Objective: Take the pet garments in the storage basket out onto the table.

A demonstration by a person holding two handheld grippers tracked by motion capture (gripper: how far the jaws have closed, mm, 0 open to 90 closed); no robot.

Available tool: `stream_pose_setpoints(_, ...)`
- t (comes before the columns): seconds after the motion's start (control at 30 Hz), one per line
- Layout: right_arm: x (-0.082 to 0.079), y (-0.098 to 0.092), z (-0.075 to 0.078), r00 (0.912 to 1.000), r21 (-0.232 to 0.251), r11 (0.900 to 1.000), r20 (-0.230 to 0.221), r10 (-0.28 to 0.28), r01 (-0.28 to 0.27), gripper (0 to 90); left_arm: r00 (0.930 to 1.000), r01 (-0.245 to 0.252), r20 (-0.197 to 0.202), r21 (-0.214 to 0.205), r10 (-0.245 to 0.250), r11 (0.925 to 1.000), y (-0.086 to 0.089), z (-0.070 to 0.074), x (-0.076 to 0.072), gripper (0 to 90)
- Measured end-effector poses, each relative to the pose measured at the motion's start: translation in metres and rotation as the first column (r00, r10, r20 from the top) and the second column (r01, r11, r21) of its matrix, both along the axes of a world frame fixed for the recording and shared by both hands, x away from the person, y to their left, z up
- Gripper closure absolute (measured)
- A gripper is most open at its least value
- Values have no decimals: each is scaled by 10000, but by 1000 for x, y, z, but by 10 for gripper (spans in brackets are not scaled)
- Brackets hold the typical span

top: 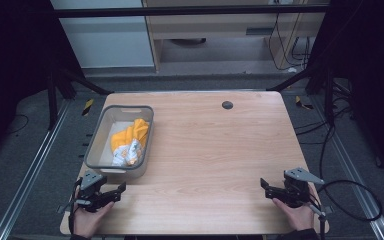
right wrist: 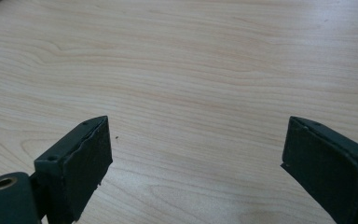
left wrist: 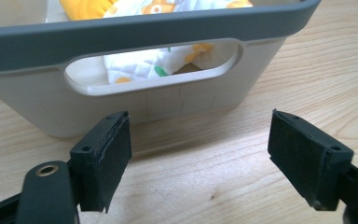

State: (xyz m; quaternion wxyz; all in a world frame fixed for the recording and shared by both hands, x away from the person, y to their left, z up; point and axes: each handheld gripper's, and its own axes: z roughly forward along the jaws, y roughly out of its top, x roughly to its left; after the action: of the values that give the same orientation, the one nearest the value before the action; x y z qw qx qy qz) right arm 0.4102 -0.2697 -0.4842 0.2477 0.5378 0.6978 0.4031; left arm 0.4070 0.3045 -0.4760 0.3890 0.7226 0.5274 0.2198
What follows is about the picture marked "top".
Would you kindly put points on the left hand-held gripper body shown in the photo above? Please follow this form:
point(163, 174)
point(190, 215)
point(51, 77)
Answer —
point(91, 185)

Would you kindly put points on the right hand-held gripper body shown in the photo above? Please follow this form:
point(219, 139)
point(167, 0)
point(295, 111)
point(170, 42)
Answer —
point(298, 186)

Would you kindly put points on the person's right hand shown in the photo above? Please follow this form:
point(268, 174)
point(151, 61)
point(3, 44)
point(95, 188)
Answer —
point(296, 215)

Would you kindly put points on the person's left hand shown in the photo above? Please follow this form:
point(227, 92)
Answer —
point(88, 220)

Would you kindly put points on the yellow and white cloth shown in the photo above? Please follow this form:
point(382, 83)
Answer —
point(130, 143)

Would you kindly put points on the grey plastic basket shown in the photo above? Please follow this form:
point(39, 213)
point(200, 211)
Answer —
point(120, 140)

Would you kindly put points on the yellow and black tape strip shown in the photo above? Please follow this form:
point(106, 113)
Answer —
point(87, 107)
point(302, 104)

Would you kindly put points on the black stand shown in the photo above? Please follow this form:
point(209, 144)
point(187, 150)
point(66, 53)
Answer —
point(52, 100)
point(328, 96)

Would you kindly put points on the dark curtain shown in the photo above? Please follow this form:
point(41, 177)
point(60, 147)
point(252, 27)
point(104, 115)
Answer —
point(13, 66)
point(373, 66)

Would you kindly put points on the white cabinet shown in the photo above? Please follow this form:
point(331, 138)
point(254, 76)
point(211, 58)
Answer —
point(106, 40)

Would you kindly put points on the light wooden desk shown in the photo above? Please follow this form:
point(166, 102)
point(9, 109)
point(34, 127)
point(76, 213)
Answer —
point(213, 26)

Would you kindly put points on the black horizontal bar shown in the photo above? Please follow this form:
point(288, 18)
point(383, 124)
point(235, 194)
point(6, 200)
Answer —
point(180, 11)

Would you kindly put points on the metal floor rail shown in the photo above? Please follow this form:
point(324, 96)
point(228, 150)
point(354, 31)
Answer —
point(30, 173)
point(353, 173)

